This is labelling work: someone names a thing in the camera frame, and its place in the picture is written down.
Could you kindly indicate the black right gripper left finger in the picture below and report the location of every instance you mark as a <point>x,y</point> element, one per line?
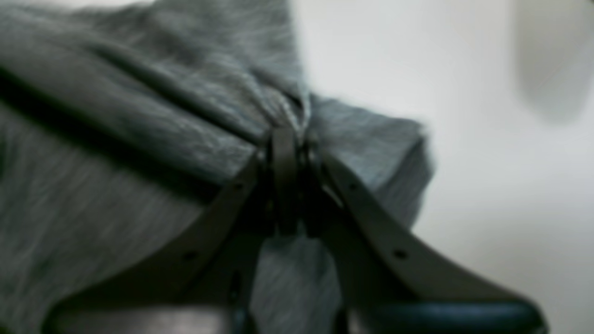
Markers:
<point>200,282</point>

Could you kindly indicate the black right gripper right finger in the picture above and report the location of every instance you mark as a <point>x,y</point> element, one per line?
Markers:
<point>390,281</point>

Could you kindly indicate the grey t-shirt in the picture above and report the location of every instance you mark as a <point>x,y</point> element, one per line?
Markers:
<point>118,125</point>

